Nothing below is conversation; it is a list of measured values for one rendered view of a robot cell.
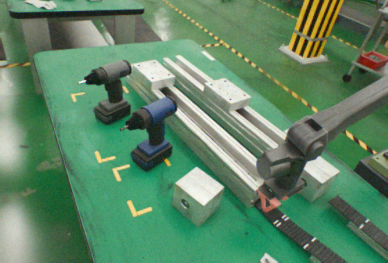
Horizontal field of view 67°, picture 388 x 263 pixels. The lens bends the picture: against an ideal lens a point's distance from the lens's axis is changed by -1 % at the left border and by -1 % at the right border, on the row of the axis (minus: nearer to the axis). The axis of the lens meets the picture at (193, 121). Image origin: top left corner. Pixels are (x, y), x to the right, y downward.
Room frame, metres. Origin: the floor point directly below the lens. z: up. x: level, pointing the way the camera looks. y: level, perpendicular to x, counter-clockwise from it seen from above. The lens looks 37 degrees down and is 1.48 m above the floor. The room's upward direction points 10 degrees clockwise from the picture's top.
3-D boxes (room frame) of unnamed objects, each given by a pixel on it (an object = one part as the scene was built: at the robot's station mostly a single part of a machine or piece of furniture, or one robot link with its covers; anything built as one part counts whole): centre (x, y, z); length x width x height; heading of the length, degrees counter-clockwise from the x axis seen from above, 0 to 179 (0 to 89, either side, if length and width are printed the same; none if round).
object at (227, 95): (1.02, -0.11, 0.87); 0.16 x 0.11 x 0.07; 42
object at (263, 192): (0.54, -0.25, 0.86); 0.07 x 0.07 x 0.09; 42
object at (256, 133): (1.02, -0.11, 0.82); 0.80 x 0.10 x 0.09; 42
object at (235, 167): (0.89, 0.03, 0.82); 0.80 x 0.10 x 0.09; 42
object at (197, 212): (0.55, -0.05, 0.83); 0.11 x 0.10 x 0.10; 145
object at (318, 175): (0.69, -0.42, 0.83); 0.12 x 0.09 x 0.10; 132
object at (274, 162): (0.54, -0.23, 1.03); 0.12 x 0.09 x 0.12; 119
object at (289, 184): (0.56, -0.27, 0.94); 0.10 x 0.07 x 0.07; 132
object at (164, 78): (1.07, 0.20, 0.87); 0.16 x 0.11 x 0.07; 42
